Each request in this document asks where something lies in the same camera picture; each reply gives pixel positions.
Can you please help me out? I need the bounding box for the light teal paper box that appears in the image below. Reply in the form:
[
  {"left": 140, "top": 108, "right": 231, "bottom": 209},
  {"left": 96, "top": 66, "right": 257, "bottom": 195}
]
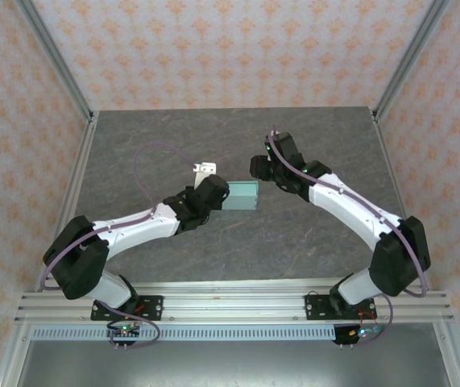
[{"left": 221, "top": 180, "right": 260, "bottom": 212}]

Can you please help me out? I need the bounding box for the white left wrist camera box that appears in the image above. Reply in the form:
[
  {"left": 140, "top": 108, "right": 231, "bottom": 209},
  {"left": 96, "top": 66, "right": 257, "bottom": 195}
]
[{"left": 192, "top": 161, "right": 218, "bottom": 187}]

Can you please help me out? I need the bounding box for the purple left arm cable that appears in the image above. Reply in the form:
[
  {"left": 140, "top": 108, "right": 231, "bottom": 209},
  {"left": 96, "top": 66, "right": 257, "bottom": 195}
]
[{"left": 42, "top": 144, "right": 197, "bottom": 350}]

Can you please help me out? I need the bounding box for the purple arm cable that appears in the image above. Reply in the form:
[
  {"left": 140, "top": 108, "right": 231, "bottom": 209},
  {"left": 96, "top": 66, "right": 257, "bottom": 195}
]
[
  {"left": 42, "top": 144, "right": 197, "bottom": 350},
  {"left": 267, "top": 124, "right": 431, "bottom": 347}
]

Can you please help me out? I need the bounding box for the aluminium table side rail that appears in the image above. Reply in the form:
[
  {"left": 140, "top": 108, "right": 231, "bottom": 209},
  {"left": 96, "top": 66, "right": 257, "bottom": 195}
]
[
  {"left": 370, "top": 108, "right": 430, "bottom": 291},
  {"left": 35, "top": 112, "right": 100, "bottom": 292}
]

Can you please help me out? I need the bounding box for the aluminium mounting rail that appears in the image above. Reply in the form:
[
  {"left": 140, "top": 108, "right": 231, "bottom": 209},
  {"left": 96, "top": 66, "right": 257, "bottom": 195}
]
[{"left": 14, "top": 281, "right": 456, "bottom": 324}]

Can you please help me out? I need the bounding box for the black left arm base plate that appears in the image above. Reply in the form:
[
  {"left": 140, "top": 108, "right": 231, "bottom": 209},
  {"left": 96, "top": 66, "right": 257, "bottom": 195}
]
[{"left": 90, "top": 295, "right": 164, "bottom": 323}]

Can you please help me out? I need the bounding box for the grey slotted cable duct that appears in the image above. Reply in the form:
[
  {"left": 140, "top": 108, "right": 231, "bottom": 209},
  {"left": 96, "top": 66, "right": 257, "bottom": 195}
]
[{"left": 31, "top": 327, "right": 338, "bottom": 342}]

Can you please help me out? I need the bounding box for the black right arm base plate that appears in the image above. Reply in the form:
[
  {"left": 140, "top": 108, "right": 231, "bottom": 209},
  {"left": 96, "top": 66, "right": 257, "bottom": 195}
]
[{"left": 305, "top": 293, "right": 377, "bottom": 323}]

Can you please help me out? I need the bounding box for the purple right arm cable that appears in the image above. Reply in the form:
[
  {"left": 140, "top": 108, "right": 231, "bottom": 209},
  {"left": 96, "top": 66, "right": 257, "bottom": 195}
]
[{"left": 267, "top": 124, "right": 431, "bottom": 347}]

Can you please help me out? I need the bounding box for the aluminium frame post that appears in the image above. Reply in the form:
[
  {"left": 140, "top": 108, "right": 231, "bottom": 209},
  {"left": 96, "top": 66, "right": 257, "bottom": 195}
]
[
  {"left": 15, "top": 0, "right": 96, "bottom": 122},
  {"left": 372, "top": 0, "right": 453, "bottom": 122}
]

